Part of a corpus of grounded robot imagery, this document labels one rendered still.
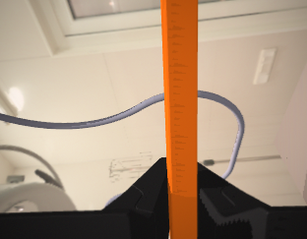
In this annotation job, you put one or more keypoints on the orange handle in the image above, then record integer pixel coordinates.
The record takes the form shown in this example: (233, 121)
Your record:
(179, 26)

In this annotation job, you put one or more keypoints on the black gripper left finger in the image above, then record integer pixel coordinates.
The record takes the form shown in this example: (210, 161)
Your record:
(141, 212)

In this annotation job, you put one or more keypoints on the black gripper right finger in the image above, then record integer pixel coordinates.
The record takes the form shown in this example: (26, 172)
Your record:
(226, 212)

